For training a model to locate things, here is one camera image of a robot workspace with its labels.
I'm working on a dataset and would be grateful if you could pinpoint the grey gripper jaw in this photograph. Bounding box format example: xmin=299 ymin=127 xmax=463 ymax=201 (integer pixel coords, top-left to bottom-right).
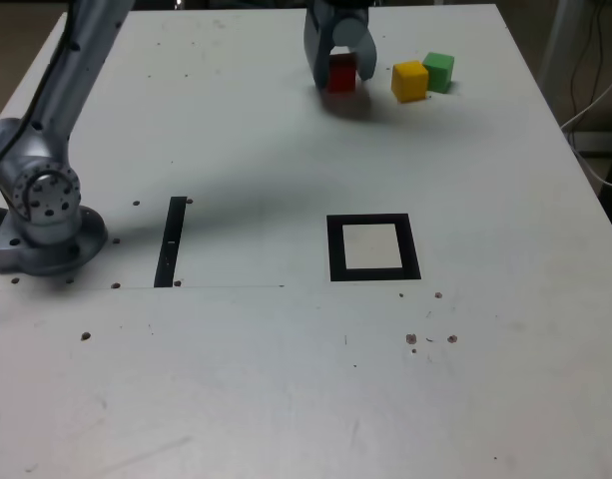
xmin=304 ymin=2 xmax=337 ymax=91
xmin=332 ymin=9 xmax=378 ymax=83

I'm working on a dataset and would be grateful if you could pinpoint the red cube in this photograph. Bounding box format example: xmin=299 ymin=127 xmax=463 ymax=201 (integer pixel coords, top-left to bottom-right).
xmin=326 ymin=51 xmax=359 ymax=94

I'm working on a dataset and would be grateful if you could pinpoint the yellow cube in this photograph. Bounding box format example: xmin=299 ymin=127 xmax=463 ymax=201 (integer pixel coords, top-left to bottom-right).
xmin=390 ymin=60 xmax=430 ymax=104

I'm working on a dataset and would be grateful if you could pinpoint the green cube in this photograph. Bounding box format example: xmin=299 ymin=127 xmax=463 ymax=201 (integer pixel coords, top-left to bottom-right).
xmin=422 ymin=51 xmax=455 ymax=94

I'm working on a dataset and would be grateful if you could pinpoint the black tape square outline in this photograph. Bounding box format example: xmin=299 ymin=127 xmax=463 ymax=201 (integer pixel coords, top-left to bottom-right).
xmin=325 ymin=213 xmax=422 ymax=282

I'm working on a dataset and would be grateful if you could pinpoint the black tape strip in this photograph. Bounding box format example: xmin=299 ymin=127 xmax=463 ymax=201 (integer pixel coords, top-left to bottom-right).
xmin=153 ymin=196 xmax=189 ymax=289

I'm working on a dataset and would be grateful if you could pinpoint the white metal post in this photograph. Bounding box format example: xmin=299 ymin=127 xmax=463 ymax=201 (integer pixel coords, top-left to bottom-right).
xmin=537 ymin=0 xmax=594 ymax=101

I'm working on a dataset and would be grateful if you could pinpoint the white cable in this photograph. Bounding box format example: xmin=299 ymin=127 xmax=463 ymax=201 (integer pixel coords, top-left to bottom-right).
xmin=569 ymin=130 xmax=612 ymax=190
xmin=559 ymin=67 xmax=612 ymax=132

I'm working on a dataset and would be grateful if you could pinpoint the thin black cable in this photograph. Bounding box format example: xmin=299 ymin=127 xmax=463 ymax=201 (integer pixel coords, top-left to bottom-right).
xmin=572 ymin=0 xmax=609 ymax=119

